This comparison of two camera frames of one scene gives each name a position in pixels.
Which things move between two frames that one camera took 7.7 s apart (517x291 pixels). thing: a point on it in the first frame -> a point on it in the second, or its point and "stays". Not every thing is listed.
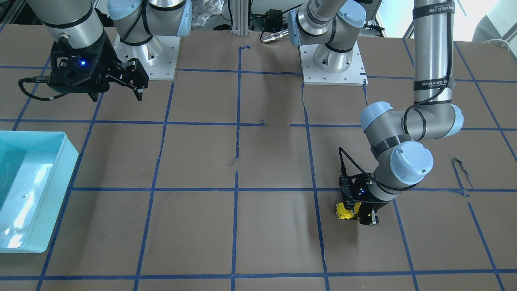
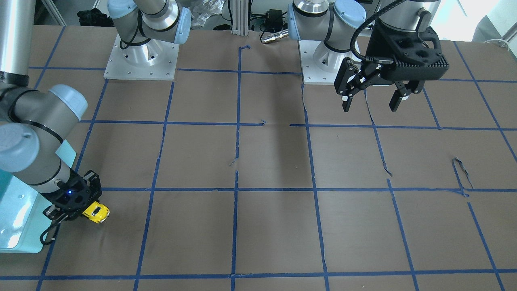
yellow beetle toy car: (342, 213) -> (97, 212)
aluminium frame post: (240, 17) stays
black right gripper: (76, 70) -> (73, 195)
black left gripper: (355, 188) -> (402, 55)
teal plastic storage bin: (36, 169) stays
